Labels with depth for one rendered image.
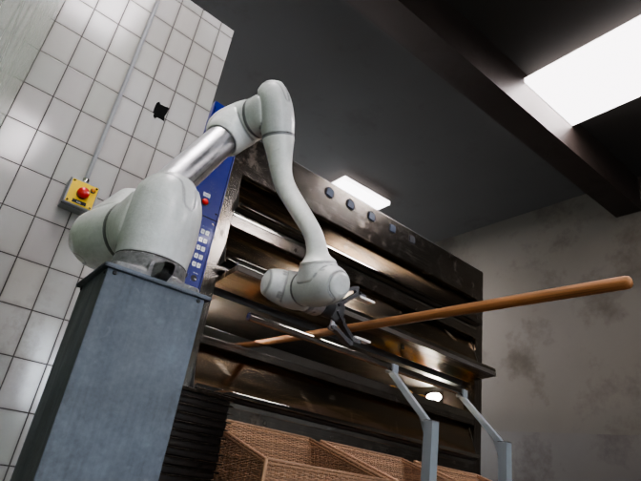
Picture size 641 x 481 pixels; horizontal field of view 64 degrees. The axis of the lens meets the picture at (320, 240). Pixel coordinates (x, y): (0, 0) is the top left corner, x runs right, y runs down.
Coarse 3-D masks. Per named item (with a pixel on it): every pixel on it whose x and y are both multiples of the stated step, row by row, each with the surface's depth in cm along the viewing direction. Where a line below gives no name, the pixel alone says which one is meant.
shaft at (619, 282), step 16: (560, 288) 122; (576, 288) 118; (592, 288) 115; (608, 288) 113; (624, 288) 111; (464, 304) 142; (480, 304) 138; (496, 304) 134; (512, 304) 131; (384, 320) 165; (400, 320) 159; (416, 320) 155; (288, 336) 205; (320, 336) 190
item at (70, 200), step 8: (72, 184) 174; (80, 184) 176; (88, 184) 178; (64, 192) 175; (72, 192) 174; (96, 192) 179; (64, 200) 172; (72, 200) 173; (80, 200) 175; (88, 200) 176; (64, 208) 177; (72, 208) 176; (80, 208) 175; (88, 208) 176
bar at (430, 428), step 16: (256, 320) 173; (272, 320) 178; (304, 336) 185; (352, 352) 198; (400, 368) 213; (400, 384) 204; (432, 384) 224; (416, 400) 197; (464, 400) 234; (480, 416) 225; (432, 432) 183; (496, 432) 218; (432, 448) 181; (496, 448) 214; (432, 464) 179; (432, 480) 177
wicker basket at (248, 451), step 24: (240, 432) 195; (264, 432) 202; (288, 432) 211; (240, 456) 158; (264, 456) 150; (288, 456) 205; (312, 456) 211; (336, 456) 201; (216, 480) 163; (240, 480) 154; (264, 480) 147; (288, 480) 152; (312, 480) 158; (336, 480) 164; (360, 480) 170; (384, 480) 177
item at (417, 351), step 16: (240, 272) 201; (256, 272) 205; (224, 288) 215; (240, 288) 214; (256, 288) 213; (272, 304) 226; (304, 320) 239; (320, 320) 238; (352, 320) 236; (368, 320) 240; (368, 336) 253; (384, 336) 251; (400, 336) 251; (400, 352) 270; (416, 352) 269; (432, 352) 267; (432, 368) 290; (448, 368) 289; (464, 368) 287; (480, 368) 287
